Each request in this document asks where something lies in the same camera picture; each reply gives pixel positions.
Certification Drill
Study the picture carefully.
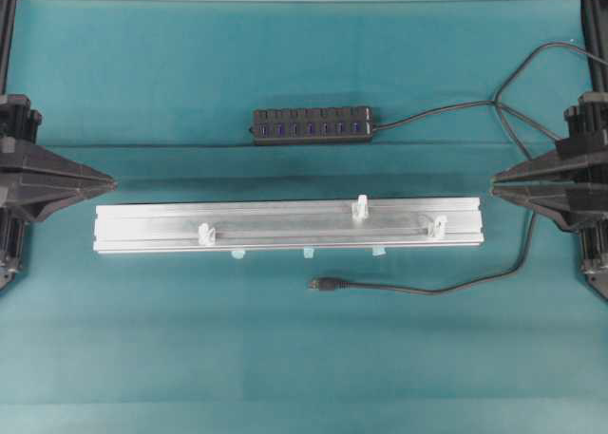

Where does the black frame post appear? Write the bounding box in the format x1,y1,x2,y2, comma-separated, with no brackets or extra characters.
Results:
0,0,18,95
580,0,608,92

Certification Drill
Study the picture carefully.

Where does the black hub power cable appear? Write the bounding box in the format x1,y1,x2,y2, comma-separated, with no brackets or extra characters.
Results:
370,97,579,132

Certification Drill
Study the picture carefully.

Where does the right black frame post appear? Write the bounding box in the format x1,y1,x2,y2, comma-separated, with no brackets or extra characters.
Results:
580,0,608,92

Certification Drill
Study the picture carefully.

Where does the right white cable-tie ring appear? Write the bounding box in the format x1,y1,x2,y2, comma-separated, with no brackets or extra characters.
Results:
426,214,448,239

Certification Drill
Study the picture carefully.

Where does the black multiport USB hub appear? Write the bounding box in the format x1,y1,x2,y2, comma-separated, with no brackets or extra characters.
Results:
250,106,373,145

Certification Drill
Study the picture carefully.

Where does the black USB cable with plug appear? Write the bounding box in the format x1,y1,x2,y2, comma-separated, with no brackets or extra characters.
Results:
307,40,608,294

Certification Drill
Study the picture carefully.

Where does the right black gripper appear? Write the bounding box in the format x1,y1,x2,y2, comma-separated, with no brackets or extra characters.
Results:
491,91,607,297

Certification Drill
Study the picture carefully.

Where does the left black frame post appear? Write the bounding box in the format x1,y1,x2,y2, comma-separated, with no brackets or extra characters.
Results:
0,0,18,95

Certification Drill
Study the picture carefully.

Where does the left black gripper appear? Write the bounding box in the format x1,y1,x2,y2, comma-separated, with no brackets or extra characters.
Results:
1,94,117,290

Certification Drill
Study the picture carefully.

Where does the aluminium extrusion rail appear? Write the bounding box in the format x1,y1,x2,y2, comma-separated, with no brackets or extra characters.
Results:
93,195,484,254

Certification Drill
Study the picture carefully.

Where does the middle white cable-tie ring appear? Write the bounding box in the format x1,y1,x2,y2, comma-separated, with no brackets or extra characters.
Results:
351,194,370,222

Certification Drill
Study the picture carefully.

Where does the right blue tape tab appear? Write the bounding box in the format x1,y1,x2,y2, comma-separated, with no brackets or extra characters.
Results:
371,247,386,256

